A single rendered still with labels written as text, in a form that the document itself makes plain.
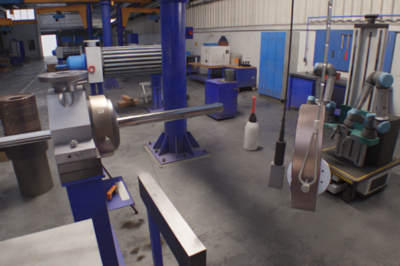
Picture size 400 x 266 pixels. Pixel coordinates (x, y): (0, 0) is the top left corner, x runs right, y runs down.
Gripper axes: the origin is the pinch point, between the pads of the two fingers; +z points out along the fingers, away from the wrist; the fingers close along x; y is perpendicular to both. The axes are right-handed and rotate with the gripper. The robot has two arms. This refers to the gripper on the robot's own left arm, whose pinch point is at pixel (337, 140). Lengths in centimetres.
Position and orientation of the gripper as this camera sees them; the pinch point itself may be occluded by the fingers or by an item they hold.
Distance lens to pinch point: 241.9
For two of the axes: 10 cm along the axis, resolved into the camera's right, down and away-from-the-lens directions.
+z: -4.2, 8.7, 2.8
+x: 2.7, 4.1, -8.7
